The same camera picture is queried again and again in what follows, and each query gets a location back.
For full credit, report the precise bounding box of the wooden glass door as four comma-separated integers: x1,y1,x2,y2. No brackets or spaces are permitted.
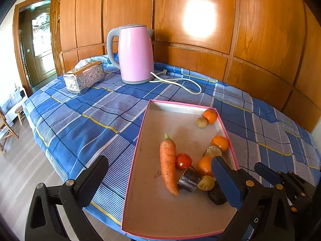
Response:
14,0,61,91

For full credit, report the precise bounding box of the pink electric kettle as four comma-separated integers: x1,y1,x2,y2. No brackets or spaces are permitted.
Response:
107,24,154,85

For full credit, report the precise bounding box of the pink cardboard box tray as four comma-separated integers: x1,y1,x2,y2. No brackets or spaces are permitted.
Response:
121,100,240,240

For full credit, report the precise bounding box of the orange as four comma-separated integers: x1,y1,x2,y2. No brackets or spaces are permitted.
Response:
203,109,217,124
211,136,229,152
196,156,215,177

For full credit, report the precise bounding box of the blue plaid tablecloth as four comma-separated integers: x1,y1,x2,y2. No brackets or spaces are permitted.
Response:
22,53,321,239

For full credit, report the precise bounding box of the white power cable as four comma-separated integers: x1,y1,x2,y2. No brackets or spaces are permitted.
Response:
150,70,202,95

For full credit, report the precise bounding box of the wooden stool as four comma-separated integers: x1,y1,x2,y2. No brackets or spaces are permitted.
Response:
14,105,25,126

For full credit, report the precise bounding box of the silver embossed tissue box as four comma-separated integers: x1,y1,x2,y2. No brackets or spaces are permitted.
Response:
63,61,105,95

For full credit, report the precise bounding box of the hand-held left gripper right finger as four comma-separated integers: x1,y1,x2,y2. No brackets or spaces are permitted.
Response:
211,156,296,241

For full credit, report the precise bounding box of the red tomato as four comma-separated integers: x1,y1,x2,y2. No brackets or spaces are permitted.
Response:
175,153,192,170

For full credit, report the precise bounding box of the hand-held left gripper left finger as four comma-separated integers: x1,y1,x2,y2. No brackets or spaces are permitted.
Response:
24,155,109,241

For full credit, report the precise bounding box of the carrot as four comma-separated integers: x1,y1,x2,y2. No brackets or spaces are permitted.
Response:
160,134,180,196

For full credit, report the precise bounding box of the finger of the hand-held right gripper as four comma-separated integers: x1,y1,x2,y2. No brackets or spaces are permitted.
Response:
254,162,316,212

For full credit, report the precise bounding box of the wooden chair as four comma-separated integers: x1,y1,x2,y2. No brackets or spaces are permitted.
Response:
0,105,19,158

